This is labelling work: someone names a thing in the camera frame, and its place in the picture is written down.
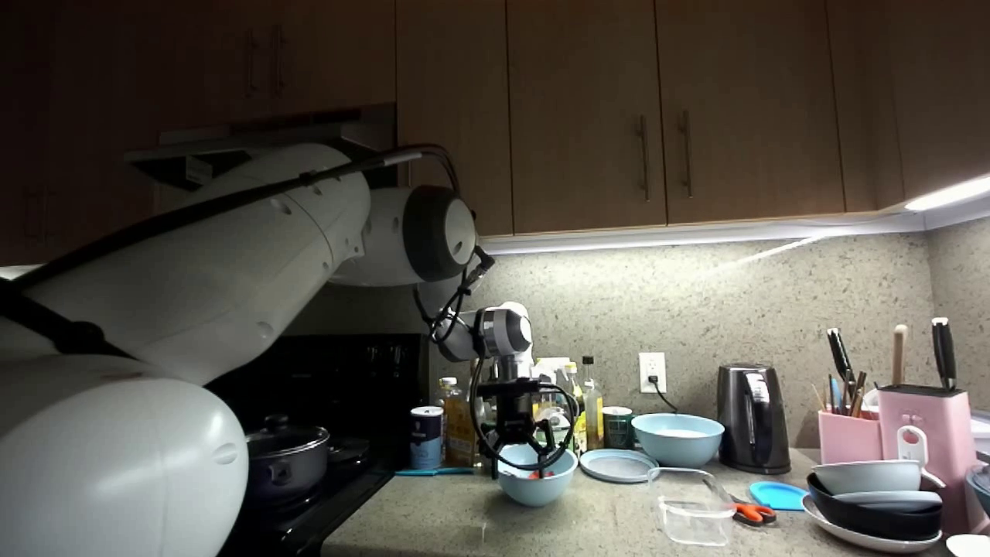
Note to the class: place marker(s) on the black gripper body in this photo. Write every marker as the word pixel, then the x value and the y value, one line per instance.
pixel 520 398

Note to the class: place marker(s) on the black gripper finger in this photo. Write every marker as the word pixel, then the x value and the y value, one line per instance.
pixel 510 437
pixel 545 437

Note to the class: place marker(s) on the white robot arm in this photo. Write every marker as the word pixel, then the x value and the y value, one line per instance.
pixel 206 266

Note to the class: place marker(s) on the small light blue bowl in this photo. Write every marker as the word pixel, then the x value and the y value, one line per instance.
pixel 536 493

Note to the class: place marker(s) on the large light blue bowl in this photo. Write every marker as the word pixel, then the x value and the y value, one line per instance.
pixel 675 441

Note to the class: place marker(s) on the clear plastic container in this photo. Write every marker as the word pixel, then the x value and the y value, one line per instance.
pixel 697 526

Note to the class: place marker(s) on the grey blue bowl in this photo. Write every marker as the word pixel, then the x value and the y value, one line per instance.
pixel 868 479

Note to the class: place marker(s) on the black bowl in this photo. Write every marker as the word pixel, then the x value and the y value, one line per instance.
pixel 875 517

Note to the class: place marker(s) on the small white bowl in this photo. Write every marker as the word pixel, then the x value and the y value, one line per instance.
pixel 968 545

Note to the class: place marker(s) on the clear spray bottle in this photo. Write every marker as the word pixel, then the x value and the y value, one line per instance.
pixel 559 368

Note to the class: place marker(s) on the tall bottle with black cap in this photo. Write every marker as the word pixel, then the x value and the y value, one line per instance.
pixel 591 414

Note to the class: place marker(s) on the large amber bottle yellow label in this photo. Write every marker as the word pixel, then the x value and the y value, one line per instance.
pixel 459 434

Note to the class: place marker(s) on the dark green jar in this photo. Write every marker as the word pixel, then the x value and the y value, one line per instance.
pixel 615 428

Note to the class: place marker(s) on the white cap bottle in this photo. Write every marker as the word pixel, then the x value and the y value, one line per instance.
pixel 446 391

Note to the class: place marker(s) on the light blue round plate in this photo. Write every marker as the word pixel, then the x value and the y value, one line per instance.
pixel 615 464

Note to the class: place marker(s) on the dark can with white lid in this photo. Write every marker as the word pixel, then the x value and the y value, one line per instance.
pixel 425 444

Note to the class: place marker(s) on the black stove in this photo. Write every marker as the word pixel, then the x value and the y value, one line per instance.
pixel 340 391

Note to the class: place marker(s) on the black pot with lid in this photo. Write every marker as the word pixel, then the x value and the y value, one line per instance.
pixel 289 464

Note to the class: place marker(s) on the bright blue round lid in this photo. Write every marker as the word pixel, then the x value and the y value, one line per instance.
pixel 776 497

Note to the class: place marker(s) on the white under cabinet light bar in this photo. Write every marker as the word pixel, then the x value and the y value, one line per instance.
pixel 953 192
pixel 721 229

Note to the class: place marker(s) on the pink utensil holder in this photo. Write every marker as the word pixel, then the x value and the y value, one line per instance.
pixel 848 437

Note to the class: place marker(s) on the pink knife block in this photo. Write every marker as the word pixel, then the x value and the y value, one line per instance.
pixel 928 420

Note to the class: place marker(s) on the dark pan with dishes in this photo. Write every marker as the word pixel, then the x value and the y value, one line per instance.
pixel 978 493

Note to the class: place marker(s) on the white wall outlet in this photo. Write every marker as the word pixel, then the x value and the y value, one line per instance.
pixel 646 362

